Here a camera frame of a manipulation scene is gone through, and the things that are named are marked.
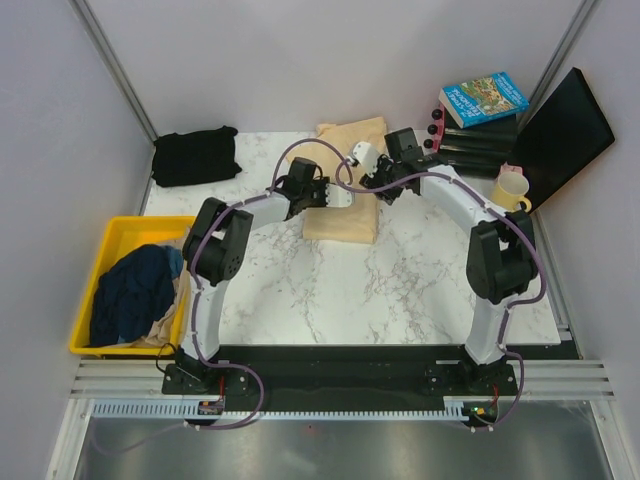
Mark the cream yellow t-shirt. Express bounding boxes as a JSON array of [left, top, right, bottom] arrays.
[[289, 116, 387, 244]]

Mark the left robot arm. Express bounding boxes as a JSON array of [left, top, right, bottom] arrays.
[[181, 158, 329, 393]]

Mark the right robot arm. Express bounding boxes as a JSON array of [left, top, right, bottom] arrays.
[[350, 128, 540, 394]]

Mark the black box with knobs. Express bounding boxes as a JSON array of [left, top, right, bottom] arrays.
[[423, 103, 518, 179]]

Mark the colourful treehouse book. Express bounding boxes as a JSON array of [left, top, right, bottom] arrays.
[[438, 72, 529, 129]]

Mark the small pink box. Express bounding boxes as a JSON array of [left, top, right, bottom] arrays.
[[499, 162, 523, 175]]

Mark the folded black t-shirt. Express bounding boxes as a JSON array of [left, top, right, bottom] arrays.
[[151, 126, 242, 188]]

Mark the yellow ceramic mug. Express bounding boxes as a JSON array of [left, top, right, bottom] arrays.
[[490, 171, 532, 212]]

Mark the yellow plastic bin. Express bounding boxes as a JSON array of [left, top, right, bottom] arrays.
[[68, 216, 195, 358]]

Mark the black flat panel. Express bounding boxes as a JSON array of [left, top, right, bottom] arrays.
[[510, 67, 615, 211]]

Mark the navy blue t-shirt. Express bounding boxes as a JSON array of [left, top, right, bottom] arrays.
[[89, 244, 183, 347]]

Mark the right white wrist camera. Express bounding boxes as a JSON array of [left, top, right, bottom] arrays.
[[347, 141, 382, 176]]

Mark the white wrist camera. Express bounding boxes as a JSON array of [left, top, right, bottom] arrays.
[[325, 183, 355, 209], [347, 141, 382, 176]]

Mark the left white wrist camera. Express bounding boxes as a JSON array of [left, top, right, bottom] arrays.
[[325, 183, 355, 209]]

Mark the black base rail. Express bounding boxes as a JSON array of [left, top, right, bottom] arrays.
[[162, 345, 518, 414]]

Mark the white slotted cable duct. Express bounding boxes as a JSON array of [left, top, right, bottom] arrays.
[[92, 399, 225, 420]]

